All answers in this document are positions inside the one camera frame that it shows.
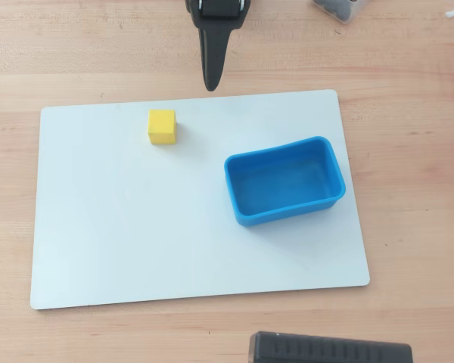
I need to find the clear plastic container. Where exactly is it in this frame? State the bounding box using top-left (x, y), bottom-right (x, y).
top-left (310, 0), bottom-right (368, 25)

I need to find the yellow cube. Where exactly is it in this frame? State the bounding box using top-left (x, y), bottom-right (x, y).
top-left (147, 108), bottom-right (178, 145)

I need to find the white rectangular board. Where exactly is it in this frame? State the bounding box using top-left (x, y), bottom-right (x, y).
top-left (30, 88), bottom-right (372, 311)

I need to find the blue rectangular bin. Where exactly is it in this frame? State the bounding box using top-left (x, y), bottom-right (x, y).
top-left (223, 135), bottom-right (347, 228)

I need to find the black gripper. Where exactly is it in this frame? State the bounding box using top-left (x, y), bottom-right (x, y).
top-left (185, 0), bottom-right (251, 92)

